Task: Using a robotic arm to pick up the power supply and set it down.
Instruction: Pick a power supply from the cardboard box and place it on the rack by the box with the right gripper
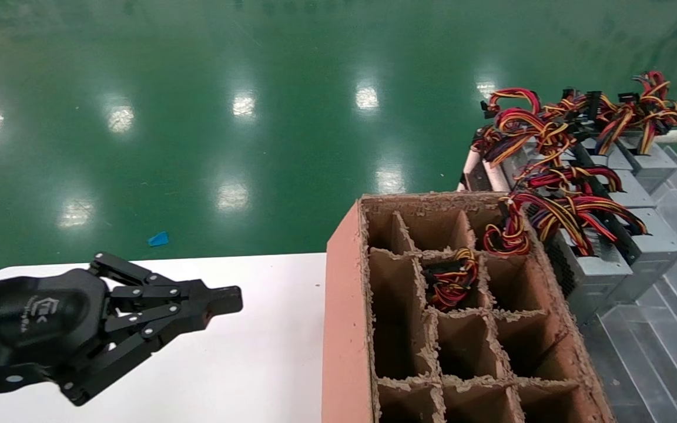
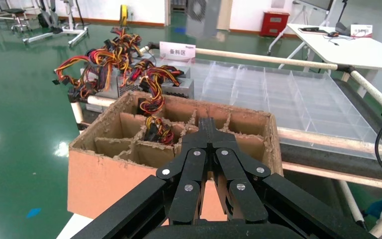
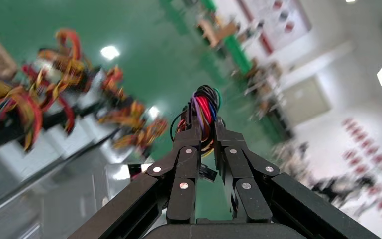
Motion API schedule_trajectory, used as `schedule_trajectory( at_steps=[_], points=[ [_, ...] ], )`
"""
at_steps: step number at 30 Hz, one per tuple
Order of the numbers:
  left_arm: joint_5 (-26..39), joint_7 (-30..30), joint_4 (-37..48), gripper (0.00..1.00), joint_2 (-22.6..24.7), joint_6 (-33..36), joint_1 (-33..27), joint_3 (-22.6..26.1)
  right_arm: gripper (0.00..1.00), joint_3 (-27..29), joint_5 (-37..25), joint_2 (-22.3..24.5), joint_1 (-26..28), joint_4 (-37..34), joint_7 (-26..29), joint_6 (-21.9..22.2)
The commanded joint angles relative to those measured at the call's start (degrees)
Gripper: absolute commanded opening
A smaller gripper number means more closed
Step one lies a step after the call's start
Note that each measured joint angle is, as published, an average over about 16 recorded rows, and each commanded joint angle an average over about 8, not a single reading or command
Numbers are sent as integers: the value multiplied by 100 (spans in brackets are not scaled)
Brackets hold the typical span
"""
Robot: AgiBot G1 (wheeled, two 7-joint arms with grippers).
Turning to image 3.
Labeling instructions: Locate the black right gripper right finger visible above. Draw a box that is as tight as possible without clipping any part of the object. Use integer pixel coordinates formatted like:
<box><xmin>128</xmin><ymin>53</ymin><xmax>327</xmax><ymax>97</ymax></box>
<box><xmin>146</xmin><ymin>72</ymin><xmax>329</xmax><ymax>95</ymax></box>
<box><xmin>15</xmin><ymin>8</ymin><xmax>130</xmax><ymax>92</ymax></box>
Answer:
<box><xmin>213</xmin><ymin>117</ymin><xmax>280</xmax><ymax>223</ymax></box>

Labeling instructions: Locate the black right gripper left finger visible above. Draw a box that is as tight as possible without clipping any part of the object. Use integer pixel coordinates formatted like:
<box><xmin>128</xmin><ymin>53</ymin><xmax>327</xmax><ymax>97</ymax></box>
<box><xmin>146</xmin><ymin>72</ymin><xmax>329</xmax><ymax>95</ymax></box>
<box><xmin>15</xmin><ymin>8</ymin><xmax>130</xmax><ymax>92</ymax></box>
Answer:
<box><xmin>146</xmin><ymin>125</ymin><xmax>201</xmax><ymax>224</ymax></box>

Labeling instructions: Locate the clear acrylic compartment tray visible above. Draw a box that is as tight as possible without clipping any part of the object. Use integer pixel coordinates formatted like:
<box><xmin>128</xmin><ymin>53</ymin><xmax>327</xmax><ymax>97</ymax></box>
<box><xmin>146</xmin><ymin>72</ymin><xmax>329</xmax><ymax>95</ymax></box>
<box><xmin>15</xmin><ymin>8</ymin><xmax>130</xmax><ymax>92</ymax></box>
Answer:
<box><xmin>0</xmin><ymin>148</ymin><xmax>152</xmax><ymax>239</ymax></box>

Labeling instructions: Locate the silver power supply with cables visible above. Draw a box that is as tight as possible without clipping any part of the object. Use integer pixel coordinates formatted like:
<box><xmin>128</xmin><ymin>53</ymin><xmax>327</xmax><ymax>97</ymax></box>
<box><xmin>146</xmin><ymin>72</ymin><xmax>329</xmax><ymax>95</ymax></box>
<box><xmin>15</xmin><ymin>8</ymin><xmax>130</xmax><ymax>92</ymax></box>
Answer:
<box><xmin>97</xmin><ymin>65</ymin><xmax>169</xmax><ymax>157</ymax></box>
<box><xmin>21</xmin><ymin>29</ymin><xmax>91</xmax><ymax>134</ymax></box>
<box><xmin>0</xmin><ymin>77</ymin><xmax>45</xmax><ymax>156</ymax></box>

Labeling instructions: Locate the multicolour wire bundle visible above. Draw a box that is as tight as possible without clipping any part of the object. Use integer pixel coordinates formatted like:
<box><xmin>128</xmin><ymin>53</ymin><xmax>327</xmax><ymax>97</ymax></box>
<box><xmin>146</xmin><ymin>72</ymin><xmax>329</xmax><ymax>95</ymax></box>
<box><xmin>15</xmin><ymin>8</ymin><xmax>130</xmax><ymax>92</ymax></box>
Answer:
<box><xmin>169</xmin><ymin>85</ymin><xmax>223</xmax><ymax>183</ymax></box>

